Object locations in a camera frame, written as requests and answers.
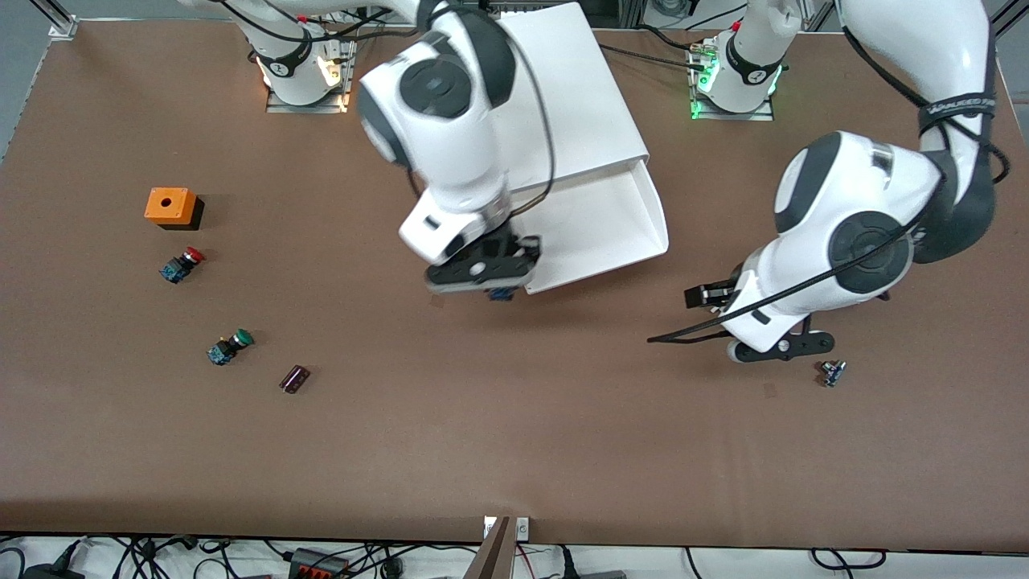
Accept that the white plastic drawer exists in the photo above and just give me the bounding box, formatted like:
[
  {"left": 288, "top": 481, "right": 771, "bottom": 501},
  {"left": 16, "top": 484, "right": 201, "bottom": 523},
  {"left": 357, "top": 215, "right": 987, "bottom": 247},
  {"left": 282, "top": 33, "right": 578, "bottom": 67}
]
[{"left": 514, "top": 159, "right": 670, "bottom": 295}]

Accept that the white drawer cabinet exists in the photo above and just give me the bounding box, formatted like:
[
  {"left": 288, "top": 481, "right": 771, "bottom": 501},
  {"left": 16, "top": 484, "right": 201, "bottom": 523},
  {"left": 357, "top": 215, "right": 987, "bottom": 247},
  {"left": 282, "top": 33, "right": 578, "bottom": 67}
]
[{"left": 494, "top": 2, "right": 650, "bottom": 195}]

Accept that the green mushroom push button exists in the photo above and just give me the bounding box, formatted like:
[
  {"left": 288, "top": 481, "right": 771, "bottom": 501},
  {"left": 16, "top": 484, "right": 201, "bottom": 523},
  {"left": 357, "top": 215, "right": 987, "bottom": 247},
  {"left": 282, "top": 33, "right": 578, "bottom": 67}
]
[{"left": 207, "top": 329, "right": 255, "bottom": 367}]

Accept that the red mushroom push button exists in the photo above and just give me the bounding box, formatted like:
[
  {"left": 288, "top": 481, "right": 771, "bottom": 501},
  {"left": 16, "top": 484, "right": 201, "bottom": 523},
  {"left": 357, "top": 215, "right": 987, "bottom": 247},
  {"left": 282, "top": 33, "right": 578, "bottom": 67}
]
[{"left": 159, "top": 248, "right": 207, "bottom": 284}]

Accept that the black orange power strip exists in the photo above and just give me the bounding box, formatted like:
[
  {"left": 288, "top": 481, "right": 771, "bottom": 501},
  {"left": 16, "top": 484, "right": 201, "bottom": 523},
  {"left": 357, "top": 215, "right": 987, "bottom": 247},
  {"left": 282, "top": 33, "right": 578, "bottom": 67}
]
[{"left": 289, "top": 548, "right": 351, "bottom": 579}]

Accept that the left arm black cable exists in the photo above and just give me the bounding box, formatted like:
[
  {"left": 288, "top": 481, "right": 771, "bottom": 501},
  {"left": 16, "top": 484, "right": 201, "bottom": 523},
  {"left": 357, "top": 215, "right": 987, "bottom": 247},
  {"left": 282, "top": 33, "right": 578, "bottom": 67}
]
[{"left": 647, "top": 0, "right": 1010, "bottom": 345}]

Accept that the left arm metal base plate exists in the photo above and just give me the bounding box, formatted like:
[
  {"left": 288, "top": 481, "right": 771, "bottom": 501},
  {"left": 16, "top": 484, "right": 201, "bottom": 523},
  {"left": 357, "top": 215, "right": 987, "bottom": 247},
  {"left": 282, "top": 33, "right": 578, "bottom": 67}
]
[{"left": 690, "top": 40, "right": 777, "bottom": 122}]

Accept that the black cable behind cabinet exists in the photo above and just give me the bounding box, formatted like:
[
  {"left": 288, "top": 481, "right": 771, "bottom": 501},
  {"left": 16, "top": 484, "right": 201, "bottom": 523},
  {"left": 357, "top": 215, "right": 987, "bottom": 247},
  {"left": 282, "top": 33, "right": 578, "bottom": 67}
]
[{"left": 599, "top": 44, "right": 712, "bottom": 72}]

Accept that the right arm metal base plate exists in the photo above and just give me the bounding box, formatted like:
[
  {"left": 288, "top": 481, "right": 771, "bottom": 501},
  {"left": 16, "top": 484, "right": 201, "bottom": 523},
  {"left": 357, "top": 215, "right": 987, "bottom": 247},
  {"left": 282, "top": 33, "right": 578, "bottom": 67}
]
[{"left": 265, "top": 36, "right": 355, "bottom": 114}]

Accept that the black looped floor cable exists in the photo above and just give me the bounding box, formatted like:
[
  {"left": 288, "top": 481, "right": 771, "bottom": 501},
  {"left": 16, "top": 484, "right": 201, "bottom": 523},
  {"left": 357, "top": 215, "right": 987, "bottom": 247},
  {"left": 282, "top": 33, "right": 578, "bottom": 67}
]
[{"left": 810, "top": 548, "right": 887, "bottom": 572}]

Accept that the brown camera pole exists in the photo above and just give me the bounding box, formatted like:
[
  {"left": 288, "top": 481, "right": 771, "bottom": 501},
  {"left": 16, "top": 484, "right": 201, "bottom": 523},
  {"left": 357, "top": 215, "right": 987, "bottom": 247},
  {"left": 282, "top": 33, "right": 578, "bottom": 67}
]
[{"left": 464, "top": 516, "right": 515, "bottom": 579}]

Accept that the orange button enclosure box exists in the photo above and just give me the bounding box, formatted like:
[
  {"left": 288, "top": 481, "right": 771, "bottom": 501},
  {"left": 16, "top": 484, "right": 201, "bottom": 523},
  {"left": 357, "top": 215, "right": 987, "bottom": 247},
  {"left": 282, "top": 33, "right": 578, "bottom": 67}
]
[{"left": 145, "top": 187, "right": 205, "bottom": 232}]

